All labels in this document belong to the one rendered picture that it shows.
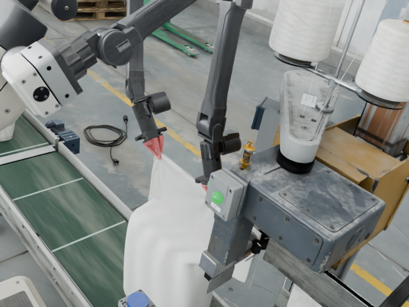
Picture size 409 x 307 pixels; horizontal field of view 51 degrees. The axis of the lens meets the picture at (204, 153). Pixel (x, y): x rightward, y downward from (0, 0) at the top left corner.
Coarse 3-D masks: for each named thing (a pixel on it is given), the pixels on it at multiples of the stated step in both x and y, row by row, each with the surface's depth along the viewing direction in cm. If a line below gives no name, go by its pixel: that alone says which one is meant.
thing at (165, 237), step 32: (160, 160) 148; (160, 192) 153; (192, 192) 138; (128, 224) 162; (160, 224) 151; (192, 224) 143; (128, 256) 165; (160, 256) 147; (192, 256) 141; (128, 288) 171; (160, 288) 152; (192, 288) 144
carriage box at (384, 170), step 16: (336, 128) 126; (352, 128) 137; (320, 144) 116; (336, 144) 117; (352, 144) 119; (368, 144) 121; (352, 160) 111; (368, 160) 113; (384, 160) 114; (400, 160) 124; (384, 176) 107; (400, 176) 119; (384, 192) 116; (400, 192) 130; (384, 224) 136; (368, 240) 132
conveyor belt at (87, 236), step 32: (32, 160) 246; (64, 160) 251; (32, 192) 222; (64, 192) 227; (96, 192) 232; (32, 224) 203; (64, 224) 207; (96, 224) 211; (64, 256) 190; (96, 256) 194; (96, 288) 179
